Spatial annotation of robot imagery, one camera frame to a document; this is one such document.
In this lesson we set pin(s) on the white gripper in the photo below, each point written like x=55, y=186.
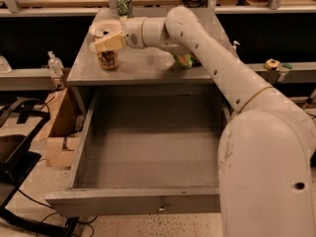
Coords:
x=132, y=33

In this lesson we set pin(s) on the orange soda can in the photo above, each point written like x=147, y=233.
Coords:
x=108, y=58

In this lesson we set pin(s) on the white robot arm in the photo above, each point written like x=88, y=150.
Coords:
x=264, y=151

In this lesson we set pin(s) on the green soda can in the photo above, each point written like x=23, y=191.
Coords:
x=125, y=8

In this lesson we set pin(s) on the open grey top drawer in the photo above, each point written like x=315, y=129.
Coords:
x=145, y=155

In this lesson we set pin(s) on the white bowl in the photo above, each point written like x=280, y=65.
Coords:
x=105, y=28

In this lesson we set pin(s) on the grey cabinet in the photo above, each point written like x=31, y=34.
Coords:
x=141, y=66

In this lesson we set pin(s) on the clear plastic bottle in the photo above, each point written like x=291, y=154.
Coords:
x=55, y=64

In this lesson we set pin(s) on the green chip bag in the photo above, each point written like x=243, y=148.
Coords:
x=186, y=61

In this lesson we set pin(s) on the cardboard box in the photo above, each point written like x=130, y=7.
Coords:
x=63, y=113

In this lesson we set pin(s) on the black office chair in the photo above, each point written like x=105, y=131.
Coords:
x=16, y=163

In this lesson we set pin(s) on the small white spray bottle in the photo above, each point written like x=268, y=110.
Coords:
x=236, y=44

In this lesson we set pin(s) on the small green object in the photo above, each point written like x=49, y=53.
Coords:
x=286, y=65

